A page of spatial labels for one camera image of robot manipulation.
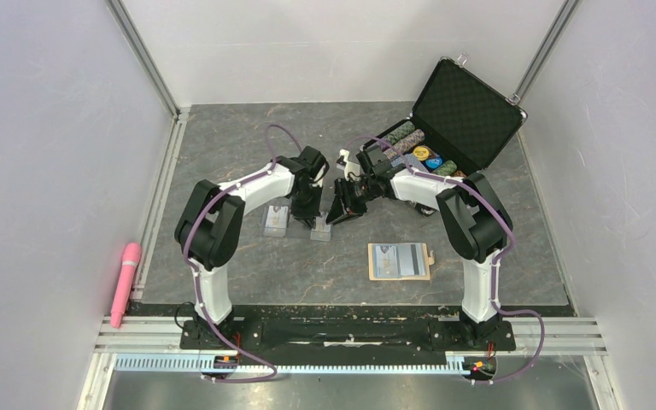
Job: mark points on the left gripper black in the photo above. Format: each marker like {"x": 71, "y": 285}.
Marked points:
{"x": 308, "y": 216}

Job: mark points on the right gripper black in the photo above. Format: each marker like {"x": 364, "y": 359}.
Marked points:
{"x": 342, "y": 194}

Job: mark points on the clear sleeve with credit cards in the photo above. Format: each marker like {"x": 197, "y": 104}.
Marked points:
{"x": 278, "y": 221}

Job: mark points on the silver credit card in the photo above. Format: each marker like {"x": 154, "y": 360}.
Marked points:
{"x": 386, "y": 261}
{"x": 412, "y": 259}

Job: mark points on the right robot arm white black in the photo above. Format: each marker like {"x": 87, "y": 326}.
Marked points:
{"x": 477, "y": 225}

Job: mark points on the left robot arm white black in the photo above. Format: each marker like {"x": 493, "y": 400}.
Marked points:
{"x": 209, "y": 227}

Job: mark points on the purple green poker chip row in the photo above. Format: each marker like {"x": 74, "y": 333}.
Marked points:
{"x": 397, "y": 134}

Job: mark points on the pink brown poker chip row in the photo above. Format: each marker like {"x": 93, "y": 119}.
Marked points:
{"x": 406, "y": 144}

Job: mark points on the yellow dealer button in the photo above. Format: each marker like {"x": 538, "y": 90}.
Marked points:
{"x": 422, "y": 153}

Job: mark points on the blue round poker chip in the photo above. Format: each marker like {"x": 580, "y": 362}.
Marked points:
{"x": 434, "y": 163}

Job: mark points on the green poker chip stack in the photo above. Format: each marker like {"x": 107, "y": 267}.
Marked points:
{"x": 446, "y": 169}

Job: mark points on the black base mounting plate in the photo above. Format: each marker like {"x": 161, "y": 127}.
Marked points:
{"x": 343, "y": 335}

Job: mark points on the black poker chip case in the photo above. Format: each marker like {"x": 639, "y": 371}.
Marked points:
{"x": 464, "y": 120}

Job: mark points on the pink cylindrical object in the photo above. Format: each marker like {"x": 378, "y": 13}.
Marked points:
{"x": 129, "y": 263}

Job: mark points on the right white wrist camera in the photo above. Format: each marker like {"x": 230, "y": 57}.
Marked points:
{"x": 351, "y": 170}

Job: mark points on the white toothed cable rail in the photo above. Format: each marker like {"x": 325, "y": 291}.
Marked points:
{"x": 208, "y": 363}

